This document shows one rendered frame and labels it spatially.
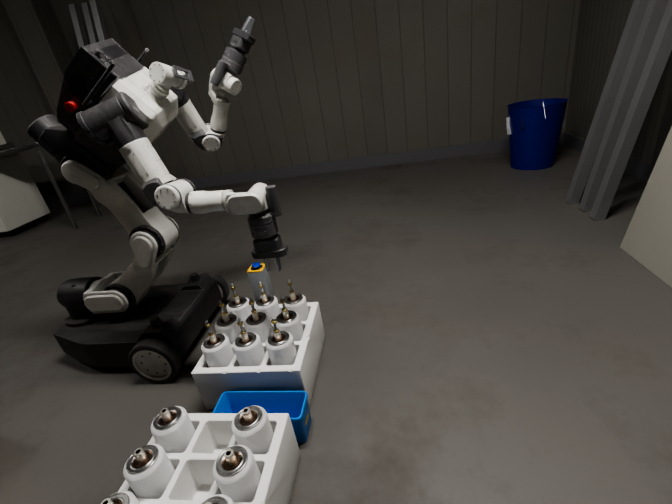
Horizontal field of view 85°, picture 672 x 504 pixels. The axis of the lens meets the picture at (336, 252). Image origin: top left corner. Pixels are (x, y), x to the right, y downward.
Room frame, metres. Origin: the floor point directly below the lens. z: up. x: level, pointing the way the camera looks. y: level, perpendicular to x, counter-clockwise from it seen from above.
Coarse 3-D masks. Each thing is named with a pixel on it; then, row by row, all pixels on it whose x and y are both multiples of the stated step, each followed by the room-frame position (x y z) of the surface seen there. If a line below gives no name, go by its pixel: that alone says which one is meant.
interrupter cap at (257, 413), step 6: (252, 408) 0.73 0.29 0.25; (258, 408) 0.72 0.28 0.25; (240, 414) 0.71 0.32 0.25; (252, 414) 0.71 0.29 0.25; (258, 414) 0.70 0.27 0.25; (234, 420) 0.70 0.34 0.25; (240, 420) 0.69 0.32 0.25; (252, 420) 0.69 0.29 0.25; (258, 420) 0.68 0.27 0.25; (240, 426) 0.67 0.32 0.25; (246, 426) 0.67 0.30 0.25; (252, 426) 0.67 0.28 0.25
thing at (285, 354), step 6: (288, 342) 0.98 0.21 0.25; (270, 348) 0.97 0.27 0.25; (276, 348) 0.96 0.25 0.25; (282, 348) 0.96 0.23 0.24; (288, 348) 0.97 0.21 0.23; (294, 348) 1.00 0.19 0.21; (270, 354) 0.97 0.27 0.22; (276, 354) 0.96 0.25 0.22; (282, 354) 0.96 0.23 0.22; (288, 354) 0.97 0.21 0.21; (294, 354) 0.99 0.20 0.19; (270, 360) 0.98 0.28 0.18; (276, 360) 0.97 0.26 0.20; (282, 360) 0.96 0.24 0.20; (288, 360) 0.97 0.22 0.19; (294, 360) 0.98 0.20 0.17
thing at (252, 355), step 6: (258, 336) 1.04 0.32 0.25; (234, 342) 1.03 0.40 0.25; (258, 342) 1.02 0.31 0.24; (234, 348) 1.00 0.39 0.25; (240, 348) 0.99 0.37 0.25; (246, 348) 0.99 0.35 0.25; (252, 348) 0.99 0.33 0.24; (258, 348) 1.01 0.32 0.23; (240, 354) 0.99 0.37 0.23; (246, 354) 0.99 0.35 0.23; (252, 354) 0.99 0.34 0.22; (258, 354) 1.00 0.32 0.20; (264, 354) 1.03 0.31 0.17; (240, 360) 0.99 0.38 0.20; (246, 360) 0.98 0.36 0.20; (252, 360) 0.99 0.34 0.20; (258, 360) 1.00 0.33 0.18; (240, 366) 1.00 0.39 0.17
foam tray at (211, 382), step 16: (320, 320) 1.27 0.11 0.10; (304, 336) 1.09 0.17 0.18; (320, 336) 1.23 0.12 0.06; (304, 352) 1.00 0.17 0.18; (320, 352) 1.18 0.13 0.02; (208, 368) 1.00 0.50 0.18; (224, 368) 0.99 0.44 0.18; (240, 368) 0.98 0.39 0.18; (256, 368) 0.96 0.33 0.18; (272, 368) 0.95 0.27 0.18; (288, 368) 0.94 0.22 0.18; (304, 368) 0.96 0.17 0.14; (208, 384) 0.98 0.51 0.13; (224, 384) 0.97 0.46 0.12; (240, 384) 0.96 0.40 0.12; (256, 384) 0.95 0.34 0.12; (272, 384) 0.94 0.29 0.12; (288, 384) 0.93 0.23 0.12; (304, 384) 0.93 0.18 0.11; (208, 400) 0.99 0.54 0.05
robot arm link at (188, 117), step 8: (192, 104) 1.70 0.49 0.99; (184, 112) 1.65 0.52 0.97; (192, 112) 1.67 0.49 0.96; (184, 120) 1.65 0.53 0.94; (192, 120) 1.66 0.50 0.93; (200, 120) 1.70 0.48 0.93; (184, 128) 1.68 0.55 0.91; (192, 128) 1.67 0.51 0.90; (200, 128) 1.69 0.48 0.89; (192, 136) 1.67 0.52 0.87; (200, 136) 1.67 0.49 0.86; (208, 136) 1.68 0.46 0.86; (200, 144) 1.68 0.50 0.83; (208, 144) 1.69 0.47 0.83; (216, 144) 1.70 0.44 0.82
